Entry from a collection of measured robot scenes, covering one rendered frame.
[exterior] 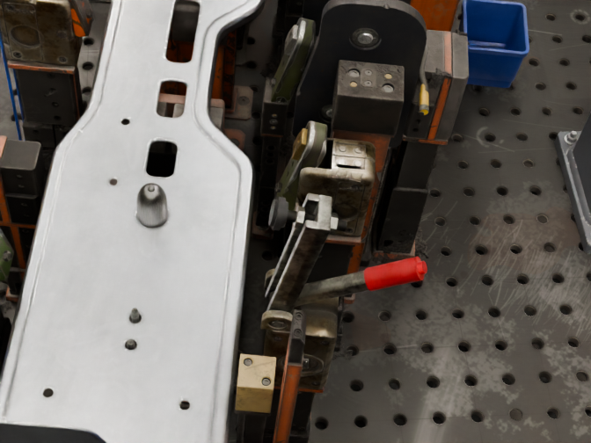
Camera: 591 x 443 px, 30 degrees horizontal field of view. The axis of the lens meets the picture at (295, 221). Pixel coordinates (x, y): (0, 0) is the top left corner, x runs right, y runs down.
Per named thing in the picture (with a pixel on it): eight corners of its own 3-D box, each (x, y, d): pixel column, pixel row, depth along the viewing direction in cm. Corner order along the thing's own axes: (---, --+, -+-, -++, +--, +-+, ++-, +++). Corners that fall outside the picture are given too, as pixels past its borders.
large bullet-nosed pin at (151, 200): (140, 209, 119) (137, 173, 114) (169, 212, 119) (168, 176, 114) (135, 234, 118) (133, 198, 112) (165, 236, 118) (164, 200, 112)
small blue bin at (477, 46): (451, 37, 177) (462, -4, 170) (512, 43, 178) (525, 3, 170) (452, 87, 171) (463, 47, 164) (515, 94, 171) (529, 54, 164)
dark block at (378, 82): (303, 268, 150) (339, 57, 116) (354, 272, 151) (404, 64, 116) (302, 300, 147) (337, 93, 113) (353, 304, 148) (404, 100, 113)
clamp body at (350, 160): (268, 294, 148) (289, 116, 117) (353, 302, 148) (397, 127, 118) (263, 355, 143) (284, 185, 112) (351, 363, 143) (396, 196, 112)
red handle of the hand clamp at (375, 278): (267, 277, 106) (419, 241, 99) (279, 288, 108) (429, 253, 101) (264, 315, 104) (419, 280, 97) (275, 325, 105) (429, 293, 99)
